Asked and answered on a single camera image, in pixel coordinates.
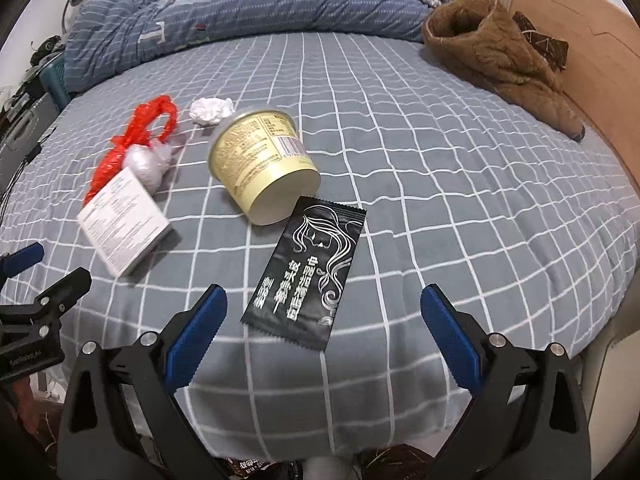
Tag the yellow instant food cup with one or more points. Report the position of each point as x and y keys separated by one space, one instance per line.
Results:
x=260 y=160

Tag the wooden headboard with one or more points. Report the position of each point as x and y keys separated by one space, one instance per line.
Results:
x=600 y=85

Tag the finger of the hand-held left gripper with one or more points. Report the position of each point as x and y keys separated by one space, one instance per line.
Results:
x=65 y=292
x=22 y=258

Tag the clear plastic bag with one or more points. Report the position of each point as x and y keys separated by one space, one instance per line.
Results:
x=142 y=162

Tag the red plastic bag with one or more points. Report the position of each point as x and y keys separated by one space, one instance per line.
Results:
x=150 y=112

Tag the brown patterned cushion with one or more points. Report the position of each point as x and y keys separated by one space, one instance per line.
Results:
x=547 y=47

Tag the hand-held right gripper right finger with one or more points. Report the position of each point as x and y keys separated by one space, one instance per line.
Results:
x=450 y=340

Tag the white tissue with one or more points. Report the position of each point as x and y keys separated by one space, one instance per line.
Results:
x=210 y=109

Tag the beige furniture piece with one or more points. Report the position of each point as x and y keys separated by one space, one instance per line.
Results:
x=605 y=365

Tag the white printed cardboard box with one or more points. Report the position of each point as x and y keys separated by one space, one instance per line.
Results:
x=122 y=220

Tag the brown fluffy coat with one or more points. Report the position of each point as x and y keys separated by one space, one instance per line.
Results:
x=500 y=60

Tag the blue striped quilt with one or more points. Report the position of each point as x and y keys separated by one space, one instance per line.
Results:
x=250 y=5

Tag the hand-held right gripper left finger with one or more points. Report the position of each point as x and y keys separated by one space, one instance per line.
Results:
x=197 y=330

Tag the black headset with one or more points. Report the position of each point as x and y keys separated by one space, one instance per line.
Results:
x=44 y=47

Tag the black sachet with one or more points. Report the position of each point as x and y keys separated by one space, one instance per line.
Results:
x=305 y=270

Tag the grey suitcase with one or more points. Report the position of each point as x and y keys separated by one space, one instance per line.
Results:
x=20 y=130

